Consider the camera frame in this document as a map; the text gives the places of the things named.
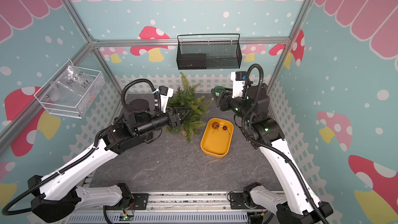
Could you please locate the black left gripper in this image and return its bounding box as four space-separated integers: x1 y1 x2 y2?
136 105 193 136

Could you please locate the brown shiny ball ornament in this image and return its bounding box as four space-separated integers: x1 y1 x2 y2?
212 122 219 130

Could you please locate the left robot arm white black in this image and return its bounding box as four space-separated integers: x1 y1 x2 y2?
2 78 192 223

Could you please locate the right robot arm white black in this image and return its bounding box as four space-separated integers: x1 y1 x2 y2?
211 64 333 224

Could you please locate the small green christmas tree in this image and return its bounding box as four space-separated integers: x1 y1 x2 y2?
166 72 211 143

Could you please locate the yellow oval tray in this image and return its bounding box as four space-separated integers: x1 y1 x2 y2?
201 118 234 158

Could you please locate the black box in basket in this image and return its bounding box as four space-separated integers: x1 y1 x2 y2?
177 54 207 70

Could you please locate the clear plastic bag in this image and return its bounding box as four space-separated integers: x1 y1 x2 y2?
44 64 94 106

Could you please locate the green circuit board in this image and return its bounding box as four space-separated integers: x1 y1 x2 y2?
119 214 134 222

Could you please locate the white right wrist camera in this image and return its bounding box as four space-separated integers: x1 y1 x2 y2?
231 71 247 99

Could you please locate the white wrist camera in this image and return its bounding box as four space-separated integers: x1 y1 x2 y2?
231 71 247 99
158 86 174 113

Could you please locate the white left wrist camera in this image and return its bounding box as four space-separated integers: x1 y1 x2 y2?
158 86 174 113

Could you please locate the black wire mesh basket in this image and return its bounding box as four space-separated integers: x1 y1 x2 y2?
177 33 242 69

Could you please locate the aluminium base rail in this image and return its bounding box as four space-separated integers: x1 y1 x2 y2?
63 190 277 224

